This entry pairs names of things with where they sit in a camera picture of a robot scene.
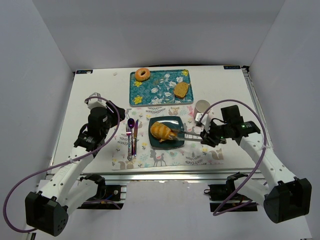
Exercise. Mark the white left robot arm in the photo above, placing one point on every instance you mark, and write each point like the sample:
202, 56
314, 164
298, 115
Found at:
49, 208

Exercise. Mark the floral paper placemat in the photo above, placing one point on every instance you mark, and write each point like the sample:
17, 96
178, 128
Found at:
192, 153

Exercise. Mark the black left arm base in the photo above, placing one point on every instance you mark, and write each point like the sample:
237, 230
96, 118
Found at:
108, 196

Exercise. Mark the iridescent fork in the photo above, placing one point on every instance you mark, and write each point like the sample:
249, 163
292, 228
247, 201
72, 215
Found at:
128, 134

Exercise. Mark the striped croissant roll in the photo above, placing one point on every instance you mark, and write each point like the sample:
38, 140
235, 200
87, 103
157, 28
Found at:
162, 132

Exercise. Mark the brown bread slice on tray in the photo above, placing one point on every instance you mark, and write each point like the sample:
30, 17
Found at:
181, 90

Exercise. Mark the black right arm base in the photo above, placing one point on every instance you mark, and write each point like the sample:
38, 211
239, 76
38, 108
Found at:
219, 192

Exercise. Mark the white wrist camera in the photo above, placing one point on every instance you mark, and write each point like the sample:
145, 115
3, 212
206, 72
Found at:
203, 120
95, 102

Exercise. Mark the teal floral tray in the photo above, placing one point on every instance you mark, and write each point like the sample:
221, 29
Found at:
158, 90

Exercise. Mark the aluminium table frame rail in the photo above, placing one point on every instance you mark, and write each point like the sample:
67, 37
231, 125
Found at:
258, 108

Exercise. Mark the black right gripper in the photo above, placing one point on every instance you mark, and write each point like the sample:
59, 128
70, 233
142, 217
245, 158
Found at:
208, 137

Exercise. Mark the pink white cup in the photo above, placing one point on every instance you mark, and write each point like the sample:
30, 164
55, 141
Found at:
200, 107

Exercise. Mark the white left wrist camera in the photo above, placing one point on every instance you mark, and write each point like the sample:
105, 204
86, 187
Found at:
95, 102

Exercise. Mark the iridescent purple spoon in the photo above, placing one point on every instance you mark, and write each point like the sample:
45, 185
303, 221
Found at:
131, 124

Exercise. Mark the iridescent table knife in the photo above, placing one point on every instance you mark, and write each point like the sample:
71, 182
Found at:
135, 133

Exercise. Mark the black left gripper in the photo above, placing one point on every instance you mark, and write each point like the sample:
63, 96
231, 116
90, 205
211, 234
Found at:
118, 114

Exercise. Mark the dark teal square plate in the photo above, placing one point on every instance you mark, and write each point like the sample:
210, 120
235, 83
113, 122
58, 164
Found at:
173, 122

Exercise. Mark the glazed bagel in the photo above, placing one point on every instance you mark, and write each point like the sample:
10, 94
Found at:
142, 74

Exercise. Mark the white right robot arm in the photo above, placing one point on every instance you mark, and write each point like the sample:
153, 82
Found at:
280, 192

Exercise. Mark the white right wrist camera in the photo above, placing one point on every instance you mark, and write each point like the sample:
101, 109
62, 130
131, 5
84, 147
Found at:
203, 120

